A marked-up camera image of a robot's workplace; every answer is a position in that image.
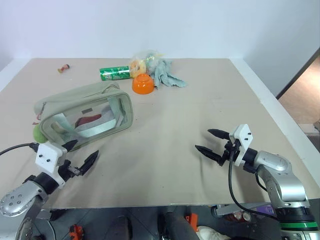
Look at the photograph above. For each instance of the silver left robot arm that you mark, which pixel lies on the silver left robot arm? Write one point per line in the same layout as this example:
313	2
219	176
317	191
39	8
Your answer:
17	197

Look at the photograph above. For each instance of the orange bowl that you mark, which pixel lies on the orange bowl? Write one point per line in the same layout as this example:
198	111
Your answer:
143	85

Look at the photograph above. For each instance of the clear plastic bag with items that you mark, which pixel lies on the clear plastic bag with items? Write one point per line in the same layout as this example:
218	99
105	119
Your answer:
145	62

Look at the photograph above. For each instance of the grey-blue cloth rag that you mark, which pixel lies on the grey-blue cloth rag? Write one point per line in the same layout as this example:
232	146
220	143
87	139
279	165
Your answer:
165	76

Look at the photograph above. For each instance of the green ball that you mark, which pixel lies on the green ball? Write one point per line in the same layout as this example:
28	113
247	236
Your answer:
38	135

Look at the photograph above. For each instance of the purple box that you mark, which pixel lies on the purple box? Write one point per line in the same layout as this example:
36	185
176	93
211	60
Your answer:
263	208

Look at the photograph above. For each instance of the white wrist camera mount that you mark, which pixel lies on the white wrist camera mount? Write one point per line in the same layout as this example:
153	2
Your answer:
47	155
243	135

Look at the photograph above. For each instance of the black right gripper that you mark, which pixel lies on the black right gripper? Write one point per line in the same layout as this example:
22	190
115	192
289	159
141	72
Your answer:
227	153

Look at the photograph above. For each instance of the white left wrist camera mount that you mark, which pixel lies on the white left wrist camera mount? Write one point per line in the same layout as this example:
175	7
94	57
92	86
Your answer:
47	155

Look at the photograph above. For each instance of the beige clear toiletry bag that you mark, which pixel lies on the beige clear toiletry bag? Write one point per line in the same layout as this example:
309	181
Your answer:
75	97

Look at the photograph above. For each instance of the small red wooden stamp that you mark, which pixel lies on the small red wooden stamp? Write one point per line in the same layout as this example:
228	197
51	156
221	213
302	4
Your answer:
63	68

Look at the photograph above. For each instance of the orange plastic part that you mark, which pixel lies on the orange plastic part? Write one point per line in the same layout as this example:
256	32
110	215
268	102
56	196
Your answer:
192	221
75	231

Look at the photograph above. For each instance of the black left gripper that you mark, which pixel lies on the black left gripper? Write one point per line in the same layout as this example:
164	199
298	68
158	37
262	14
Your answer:
65	172

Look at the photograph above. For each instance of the grey metal bracket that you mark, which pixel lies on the grey metal bracket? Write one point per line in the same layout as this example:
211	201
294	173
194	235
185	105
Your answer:
226	210

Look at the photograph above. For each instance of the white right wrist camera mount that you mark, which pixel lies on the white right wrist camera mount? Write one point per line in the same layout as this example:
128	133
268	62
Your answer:
243	135

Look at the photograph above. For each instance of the green soda can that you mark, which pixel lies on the green soda can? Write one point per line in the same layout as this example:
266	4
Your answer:
115	73

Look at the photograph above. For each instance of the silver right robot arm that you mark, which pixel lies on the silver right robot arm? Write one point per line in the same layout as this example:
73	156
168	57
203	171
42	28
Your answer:
285	180

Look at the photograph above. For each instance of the dark rounded shape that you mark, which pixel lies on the dark rounded shape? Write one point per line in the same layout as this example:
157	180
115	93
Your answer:
175	225

